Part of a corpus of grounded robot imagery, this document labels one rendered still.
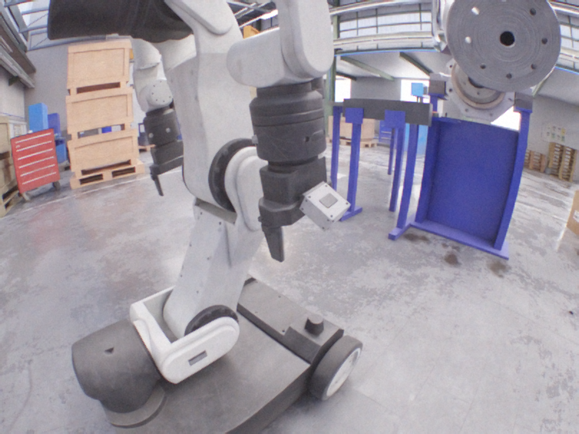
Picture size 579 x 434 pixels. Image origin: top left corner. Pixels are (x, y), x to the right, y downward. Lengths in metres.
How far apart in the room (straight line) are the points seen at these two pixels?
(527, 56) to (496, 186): 1.56
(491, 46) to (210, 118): 0.47
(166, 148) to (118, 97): 3.53
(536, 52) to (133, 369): 0.87
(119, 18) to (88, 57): 3.88
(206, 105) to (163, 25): 0.16
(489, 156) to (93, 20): 1.99
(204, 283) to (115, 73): 3.95
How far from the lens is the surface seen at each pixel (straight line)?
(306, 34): 0.27
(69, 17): 0.44
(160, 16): 0.45
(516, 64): 0.48
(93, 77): 4.25
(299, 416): 0.78
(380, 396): 0.85
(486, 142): 1.95
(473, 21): 0.43
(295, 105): 0.27
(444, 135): 1.99
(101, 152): 4.11
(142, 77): 0.72
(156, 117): 0.65
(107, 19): 0.44
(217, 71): 0.45
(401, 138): 2.07
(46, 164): 4.31
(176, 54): 0.57
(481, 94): 1.69
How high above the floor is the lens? 0.72
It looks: 23 degrees down
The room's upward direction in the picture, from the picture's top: 1 degrees clockwise
